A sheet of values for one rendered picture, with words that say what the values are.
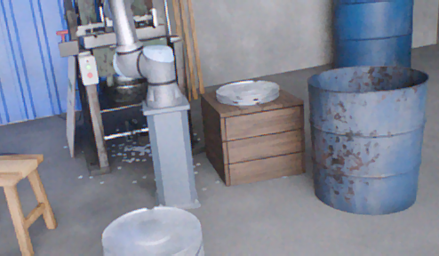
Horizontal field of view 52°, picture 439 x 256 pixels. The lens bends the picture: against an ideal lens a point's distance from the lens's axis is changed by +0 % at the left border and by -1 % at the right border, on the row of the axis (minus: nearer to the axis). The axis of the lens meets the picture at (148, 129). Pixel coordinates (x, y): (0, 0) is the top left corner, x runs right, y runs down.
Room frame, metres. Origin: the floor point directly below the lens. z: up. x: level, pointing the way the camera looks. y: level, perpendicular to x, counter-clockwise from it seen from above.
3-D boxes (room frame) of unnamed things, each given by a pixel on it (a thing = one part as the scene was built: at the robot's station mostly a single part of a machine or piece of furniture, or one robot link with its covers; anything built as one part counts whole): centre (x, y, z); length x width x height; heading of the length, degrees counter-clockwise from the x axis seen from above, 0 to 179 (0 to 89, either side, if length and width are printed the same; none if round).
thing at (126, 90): (2.57, 0.08, 0.36); 0.34 x 0.34 x 0.10
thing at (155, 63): (1.80, -0.08, 0.62); 0.13 x 0.12 x 0.14; 50
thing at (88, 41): (2.57, 0.08, 0.68); 0.45 x 0.30 x 0.06; 101
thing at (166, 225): (1.15, 0.03, 0.24); 0.29 x 0.29 x 0.01
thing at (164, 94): (1.79, -0.08, 0.50); 0.15 x 0.15 x 0.10
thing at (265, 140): (2.06, -0.49, 0.18); 0.40 x 0.38 x 0.35; 4
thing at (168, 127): (1.79, -0.08, 0.23); 0.19 x 0.19 x 0.45; 0
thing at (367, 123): (1.63, -0.84, 0.24); 0.42 x 0.42 x 0.48
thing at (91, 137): (2.66, 0.37, 0.45); 0.92 x 0.12 x 0.90; 11
